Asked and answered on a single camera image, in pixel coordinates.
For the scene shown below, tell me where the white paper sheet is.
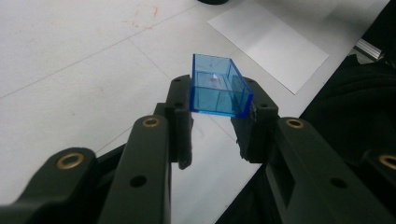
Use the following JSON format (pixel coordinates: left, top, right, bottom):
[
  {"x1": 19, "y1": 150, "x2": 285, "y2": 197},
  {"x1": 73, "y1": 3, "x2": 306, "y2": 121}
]
[{"x1": 207, "y1": 0, "x2": 331, "y2": 95}]

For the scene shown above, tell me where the blue transparent stamp cap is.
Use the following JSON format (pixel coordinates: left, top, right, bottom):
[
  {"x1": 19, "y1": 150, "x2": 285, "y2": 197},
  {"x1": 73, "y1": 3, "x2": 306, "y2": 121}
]
[{"x1": 190, "y1": 53, "x2": 255, "y2": 119}]

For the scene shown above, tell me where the aluminium rail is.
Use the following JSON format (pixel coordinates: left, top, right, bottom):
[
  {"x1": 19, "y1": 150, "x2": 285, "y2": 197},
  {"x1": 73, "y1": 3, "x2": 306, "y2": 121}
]
[{"x1": 352, "y1": 37, "x2": 385, "y2": 63}]

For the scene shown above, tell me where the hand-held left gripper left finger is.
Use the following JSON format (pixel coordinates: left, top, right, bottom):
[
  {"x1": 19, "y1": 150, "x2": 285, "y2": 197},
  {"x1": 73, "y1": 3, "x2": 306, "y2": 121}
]
[{"x1": 97, "y1": 74, "x2": 194, "y2": 224}]

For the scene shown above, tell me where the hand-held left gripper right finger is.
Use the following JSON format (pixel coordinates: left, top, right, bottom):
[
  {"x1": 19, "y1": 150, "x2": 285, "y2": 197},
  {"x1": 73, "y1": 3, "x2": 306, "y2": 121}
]
[{"x1": 232, "y1": 77, "x2": 396, "y2": 224}]

